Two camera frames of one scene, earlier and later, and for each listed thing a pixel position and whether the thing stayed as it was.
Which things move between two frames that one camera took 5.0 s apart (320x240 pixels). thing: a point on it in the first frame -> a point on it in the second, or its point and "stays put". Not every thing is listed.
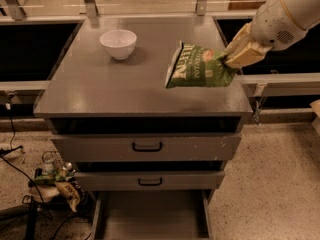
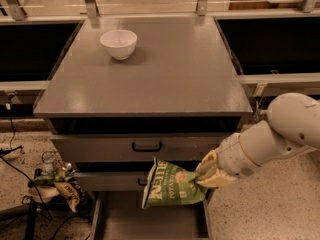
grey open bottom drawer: [152, 215] stays put
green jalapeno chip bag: [199, 67] -> [167, 183]
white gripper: [275, 25] -> [234, 157]
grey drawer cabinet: [110, 111] stays put
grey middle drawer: [143, 180] stays put
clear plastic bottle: [49, 162] stays put
